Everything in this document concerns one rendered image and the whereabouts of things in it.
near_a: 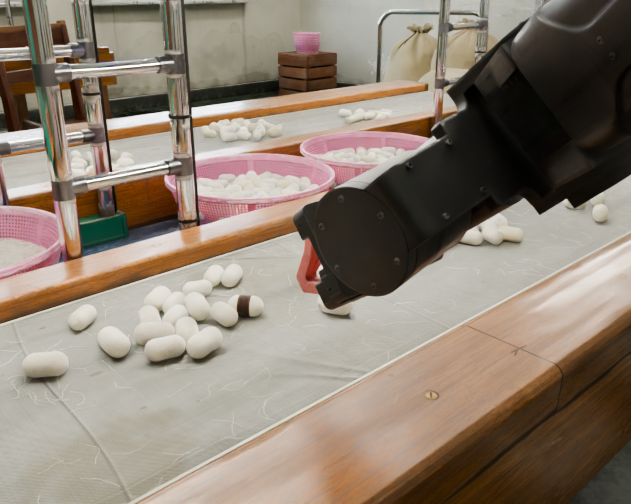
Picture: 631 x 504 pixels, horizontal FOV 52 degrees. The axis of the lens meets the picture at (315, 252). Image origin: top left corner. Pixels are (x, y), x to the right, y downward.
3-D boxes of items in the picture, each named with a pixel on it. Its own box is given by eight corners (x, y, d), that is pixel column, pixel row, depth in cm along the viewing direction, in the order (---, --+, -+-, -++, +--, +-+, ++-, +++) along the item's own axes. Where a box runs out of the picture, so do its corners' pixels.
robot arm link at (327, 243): (666, 145, 31) (557, 4, 31) (571, 238, 23) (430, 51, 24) (490, 252, 40) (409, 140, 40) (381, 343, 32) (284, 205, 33)
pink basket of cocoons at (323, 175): (359, 217, 111) (361, 163, 107) (284, 274, 89) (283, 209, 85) (229, 196, 122) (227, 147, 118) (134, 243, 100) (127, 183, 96)
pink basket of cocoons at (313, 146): (470, 196, 122) (474, 147, 118) (374, 229, 105) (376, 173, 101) (367, 169, 140) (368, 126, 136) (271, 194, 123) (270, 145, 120)
